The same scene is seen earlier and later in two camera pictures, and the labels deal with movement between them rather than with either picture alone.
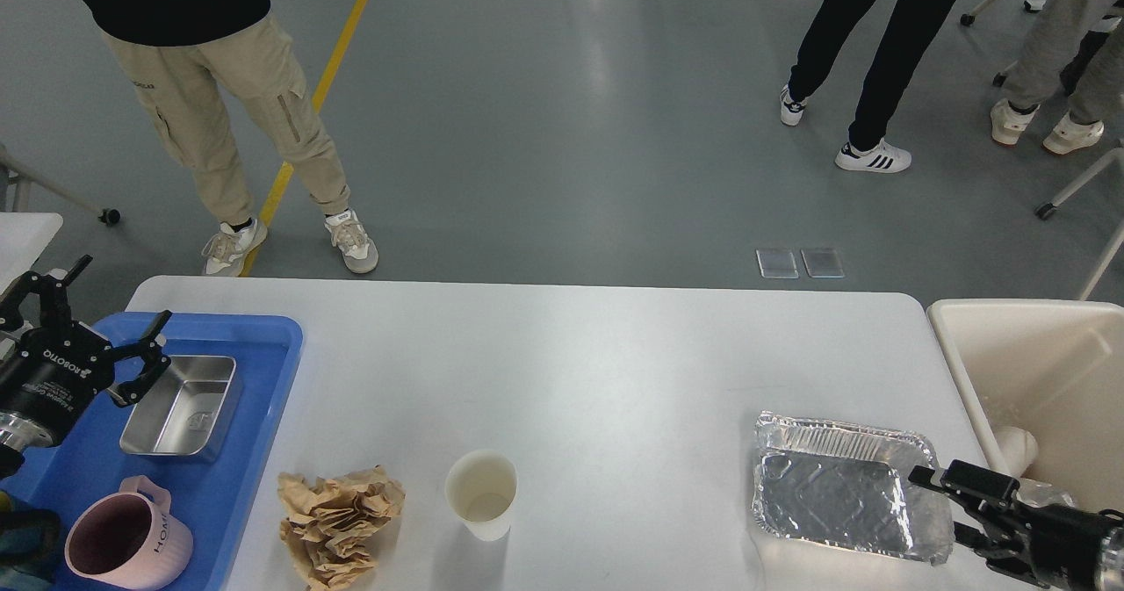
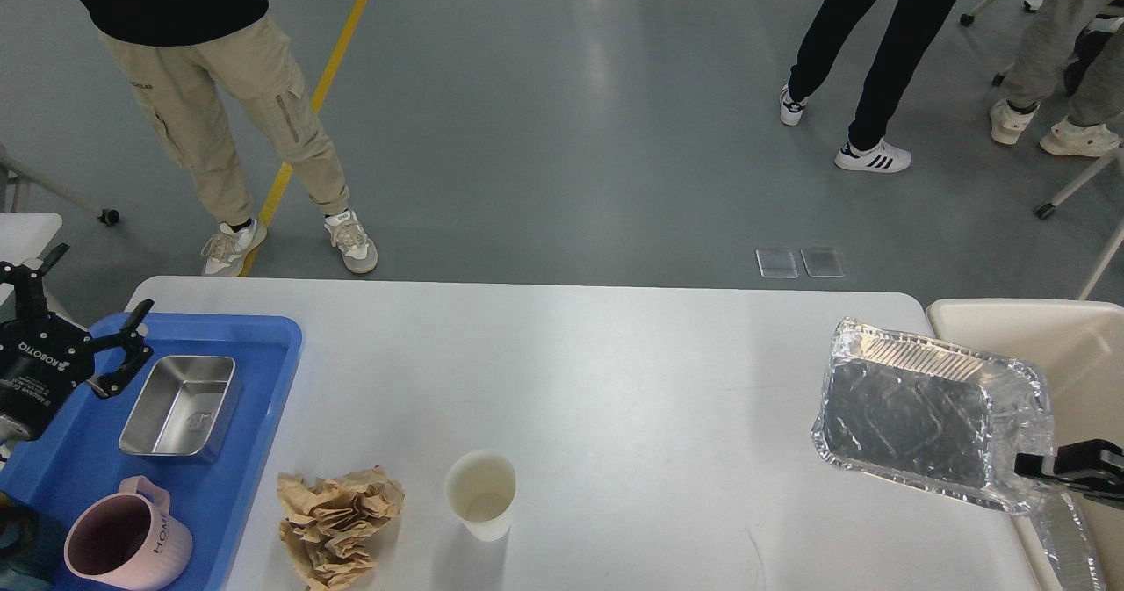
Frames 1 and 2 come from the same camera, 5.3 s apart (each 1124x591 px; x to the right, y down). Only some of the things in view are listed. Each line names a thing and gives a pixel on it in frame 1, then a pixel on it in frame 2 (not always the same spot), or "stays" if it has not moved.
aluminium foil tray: x=848 y=486 -> x=931 y=416
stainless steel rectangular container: x=190 y=414 stays
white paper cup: x=480 y=488 stays
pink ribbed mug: x=129 y=540 stays
